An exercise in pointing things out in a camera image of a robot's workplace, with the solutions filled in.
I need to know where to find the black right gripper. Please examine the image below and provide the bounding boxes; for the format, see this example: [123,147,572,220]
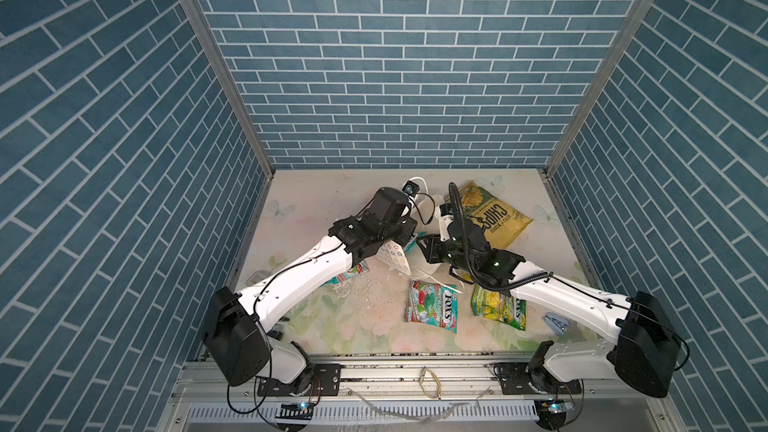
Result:
[414,231,477,275]

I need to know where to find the white printed paper bag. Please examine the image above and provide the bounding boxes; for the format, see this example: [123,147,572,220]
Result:
[375,176,464,294]

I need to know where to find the yellow chips bag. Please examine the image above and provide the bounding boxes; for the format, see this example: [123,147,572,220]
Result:
[460,181,533,249]

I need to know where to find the green Fox's mint candy bag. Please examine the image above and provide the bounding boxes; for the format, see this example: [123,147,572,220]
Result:
[326,261,369,285]

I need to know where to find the green Fox's lemon candy bag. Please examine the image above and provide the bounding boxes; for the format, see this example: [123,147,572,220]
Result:
[470,285,527,331]

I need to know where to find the teal snack packet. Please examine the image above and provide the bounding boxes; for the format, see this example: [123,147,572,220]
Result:
[405,280,459,334]

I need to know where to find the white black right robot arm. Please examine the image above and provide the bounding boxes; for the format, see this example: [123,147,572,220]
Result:
[416,220,684,398]

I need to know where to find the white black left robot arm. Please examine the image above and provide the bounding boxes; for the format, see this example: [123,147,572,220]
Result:
[201,181,420,390]

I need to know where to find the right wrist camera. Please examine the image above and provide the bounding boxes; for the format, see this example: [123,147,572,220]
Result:
[435,202,454,242]

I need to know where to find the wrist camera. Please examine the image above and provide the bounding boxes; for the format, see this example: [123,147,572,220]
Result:
[435,202,454,242]
[402,180,421,198]

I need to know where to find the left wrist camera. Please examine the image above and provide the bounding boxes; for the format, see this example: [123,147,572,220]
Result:
[402,180,421,198]

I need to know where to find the black corrugated cable hose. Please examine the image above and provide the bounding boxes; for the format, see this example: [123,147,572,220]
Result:
[447,181,553,295]

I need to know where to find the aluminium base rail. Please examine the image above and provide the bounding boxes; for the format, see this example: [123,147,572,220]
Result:
[169,353,646,403]

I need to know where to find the rubber band on rail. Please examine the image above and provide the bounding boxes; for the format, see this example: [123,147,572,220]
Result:
[418,367,443,400]

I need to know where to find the white cable duct strip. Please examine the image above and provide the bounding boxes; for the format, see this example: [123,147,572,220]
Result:
[187,400,539,426]

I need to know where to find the aluminium right corner post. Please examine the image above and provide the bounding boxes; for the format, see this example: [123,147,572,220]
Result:
[542,0,655,182]

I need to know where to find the aluminium corner post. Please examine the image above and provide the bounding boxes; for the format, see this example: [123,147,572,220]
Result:
[542,0,655,182]
[178,0,275,181]

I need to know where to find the aluminium left corner post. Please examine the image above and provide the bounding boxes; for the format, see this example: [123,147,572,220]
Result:
[178,0,275,181]

